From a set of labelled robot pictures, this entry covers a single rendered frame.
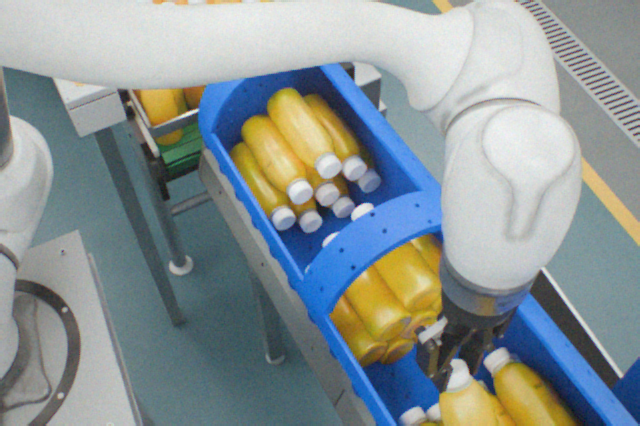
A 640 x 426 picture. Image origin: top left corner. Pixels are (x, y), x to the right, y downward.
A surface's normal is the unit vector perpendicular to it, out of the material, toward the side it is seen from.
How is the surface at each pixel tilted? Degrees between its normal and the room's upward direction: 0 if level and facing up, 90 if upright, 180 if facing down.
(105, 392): 5
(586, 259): 0
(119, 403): 5
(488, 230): 82
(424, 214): 17
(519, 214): 80
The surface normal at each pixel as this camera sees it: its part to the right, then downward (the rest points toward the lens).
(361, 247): -0.42, -0.33
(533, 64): 0.36, -0.47
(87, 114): 0.48, 0.71
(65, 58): 0.16, 0.74
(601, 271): -0.03, -0.58
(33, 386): 0.15, -0.47
